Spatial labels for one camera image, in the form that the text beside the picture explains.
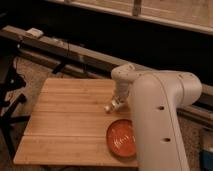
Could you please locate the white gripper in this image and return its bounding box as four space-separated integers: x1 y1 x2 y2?
111 82 130 109

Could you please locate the small white bottle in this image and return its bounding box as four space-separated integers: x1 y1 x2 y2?
104 100 122 113

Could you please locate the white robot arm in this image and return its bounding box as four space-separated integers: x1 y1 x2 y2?
111 64 202 171

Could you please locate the small white box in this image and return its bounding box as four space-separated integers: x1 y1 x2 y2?
26 28 43 38

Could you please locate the black tripod stand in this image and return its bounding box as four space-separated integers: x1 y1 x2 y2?
0 55 30 159

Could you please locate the long metal rail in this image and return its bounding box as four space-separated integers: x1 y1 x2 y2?
0 26 213 127

